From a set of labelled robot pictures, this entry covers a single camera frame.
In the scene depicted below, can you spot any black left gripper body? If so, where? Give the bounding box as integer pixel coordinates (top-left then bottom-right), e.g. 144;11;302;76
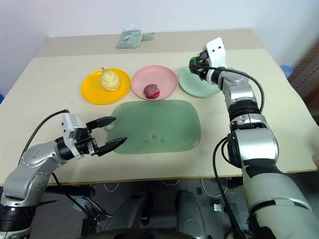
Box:
74;125;101;157

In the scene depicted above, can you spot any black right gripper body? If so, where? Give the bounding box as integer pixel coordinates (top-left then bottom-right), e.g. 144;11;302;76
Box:
194;49;212;68

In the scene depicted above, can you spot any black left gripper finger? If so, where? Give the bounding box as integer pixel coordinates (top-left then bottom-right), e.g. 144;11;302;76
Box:
95;136;129;157
86;116;117;130

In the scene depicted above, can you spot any light green round plate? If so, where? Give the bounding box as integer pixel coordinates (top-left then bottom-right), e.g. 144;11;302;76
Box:
177;65;224;99

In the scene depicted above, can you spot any yellow round plate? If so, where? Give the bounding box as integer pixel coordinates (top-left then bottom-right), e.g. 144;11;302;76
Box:
81;68;132;106

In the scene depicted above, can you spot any pink round plate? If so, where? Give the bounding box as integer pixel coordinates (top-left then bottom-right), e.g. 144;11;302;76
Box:
131;65;179;101

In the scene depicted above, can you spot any dark red round item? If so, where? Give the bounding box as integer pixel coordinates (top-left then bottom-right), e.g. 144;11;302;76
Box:
143;83;160;100

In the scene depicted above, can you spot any pale yellow pear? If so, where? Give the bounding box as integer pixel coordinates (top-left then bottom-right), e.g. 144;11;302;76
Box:
100;66;122;93

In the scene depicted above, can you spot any large green rectangular tray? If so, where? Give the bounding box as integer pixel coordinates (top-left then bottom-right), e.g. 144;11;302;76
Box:
110;99;202;155

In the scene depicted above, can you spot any folded pale green cloth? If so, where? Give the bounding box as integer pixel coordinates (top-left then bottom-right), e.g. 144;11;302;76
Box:
115;28;144;49

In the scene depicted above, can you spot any cream table mat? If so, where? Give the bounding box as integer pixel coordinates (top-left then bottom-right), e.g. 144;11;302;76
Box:
0;48;319;186

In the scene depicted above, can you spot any brown wooden cabinet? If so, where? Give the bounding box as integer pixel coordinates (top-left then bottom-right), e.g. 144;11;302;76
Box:
288;41;319;110

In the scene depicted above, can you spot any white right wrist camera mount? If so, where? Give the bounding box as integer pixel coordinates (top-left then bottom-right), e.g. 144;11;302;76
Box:
205;37;228;69

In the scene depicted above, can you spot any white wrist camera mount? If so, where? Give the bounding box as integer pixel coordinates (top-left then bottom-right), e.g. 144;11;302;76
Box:
60;113;85;159
205;37;228;69

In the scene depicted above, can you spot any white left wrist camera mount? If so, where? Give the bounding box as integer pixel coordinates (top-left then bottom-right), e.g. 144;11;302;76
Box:
60;113;85;159

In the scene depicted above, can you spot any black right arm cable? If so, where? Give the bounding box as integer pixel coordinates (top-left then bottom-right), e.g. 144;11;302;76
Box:
196;64;265;112

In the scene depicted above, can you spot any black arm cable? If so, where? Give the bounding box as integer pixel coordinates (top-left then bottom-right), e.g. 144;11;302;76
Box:
196;64;265;112
17;108;70;166

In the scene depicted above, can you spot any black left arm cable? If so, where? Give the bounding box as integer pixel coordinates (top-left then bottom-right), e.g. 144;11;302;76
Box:
17;108;70;166

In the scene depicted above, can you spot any long black robot cable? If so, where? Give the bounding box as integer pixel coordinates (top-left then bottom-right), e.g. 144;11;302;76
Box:
212;135;241;239

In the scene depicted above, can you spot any small metal bracket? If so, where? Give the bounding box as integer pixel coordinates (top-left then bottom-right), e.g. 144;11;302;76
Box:
213;202;236;215

